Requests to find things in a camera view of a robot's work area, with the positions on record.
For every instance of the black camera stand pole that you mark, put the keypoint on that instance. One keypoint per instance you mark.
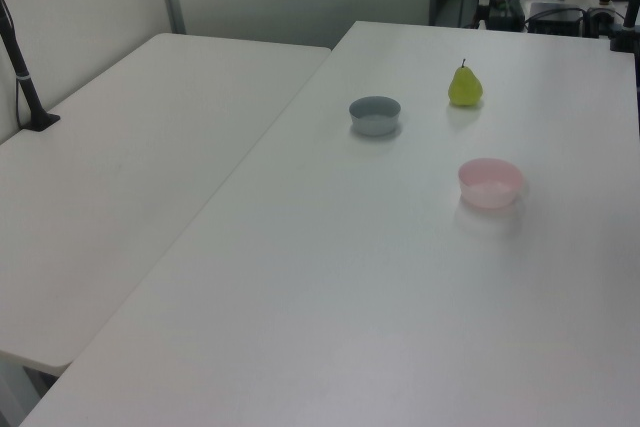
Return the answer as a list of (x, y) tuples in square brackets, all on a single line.
[(22, 77)]

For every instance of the black electronics box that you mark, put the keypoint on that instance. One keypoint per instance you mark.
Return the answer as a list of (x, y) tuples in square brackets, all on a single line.
[(556, 19)]

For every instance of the pink bowl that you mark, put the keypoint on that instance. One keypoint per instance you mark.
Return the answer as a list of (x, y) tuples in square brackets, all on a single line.
[(490, 183)]

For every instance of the green pear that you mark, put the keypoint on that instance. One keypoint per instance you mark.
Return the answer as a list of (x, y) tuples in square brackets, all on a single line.
[(465, 88)]

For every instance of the black box with green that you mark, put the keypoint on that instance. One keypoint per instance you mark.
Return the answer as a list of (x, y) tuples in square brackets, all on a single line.
[(507, 9)]

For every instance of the grey bowl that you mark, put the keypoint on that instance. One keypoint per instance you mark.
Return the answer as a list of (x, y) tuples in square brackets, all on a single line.
[(374, 117)]

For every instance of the black clamp stand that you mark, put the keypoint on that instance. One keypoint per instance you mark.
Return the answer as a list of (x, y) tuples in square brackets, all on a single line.
[(625, 29)]

